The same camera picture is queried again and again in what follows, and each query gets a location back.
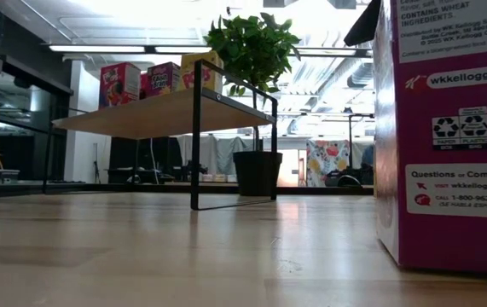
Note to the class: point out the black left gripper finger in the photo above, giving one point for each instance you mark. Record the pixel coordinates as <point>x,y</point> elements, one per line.
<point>369,23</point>

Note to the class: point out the purple cereal box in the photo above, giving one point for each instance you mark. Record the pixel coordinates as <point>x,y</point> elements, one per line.
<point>163,80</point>
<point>452,140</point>

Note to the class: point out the yellow cereal box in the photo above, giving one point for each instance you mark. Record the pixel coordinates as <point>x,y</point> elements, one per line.
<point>202,72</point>

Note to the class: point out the red cereal box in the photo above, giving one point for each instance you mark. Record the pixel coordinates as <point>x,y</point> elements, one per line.
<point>119,85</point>
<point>143,85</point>

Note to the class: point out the green potted plant black pot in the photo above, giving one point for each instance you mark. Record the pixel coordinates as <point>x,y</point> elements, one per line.
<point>253,47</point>

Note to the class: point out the floral patterned cloth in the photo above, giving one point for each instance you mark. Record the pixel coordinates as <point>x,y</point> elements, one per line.
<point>326,162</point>

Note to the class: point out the grey hanging curtain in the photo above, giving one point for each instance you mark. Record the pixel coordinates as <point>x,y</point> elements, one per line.
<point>222,153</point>

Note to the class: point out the long ceiling light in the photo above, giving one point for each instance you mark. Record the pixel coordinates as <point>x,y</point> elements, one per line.
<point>98,48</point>

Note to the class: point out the black metal rig frame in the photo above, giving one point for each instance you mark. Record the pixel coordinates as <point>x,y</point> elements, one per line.
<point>98,188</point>

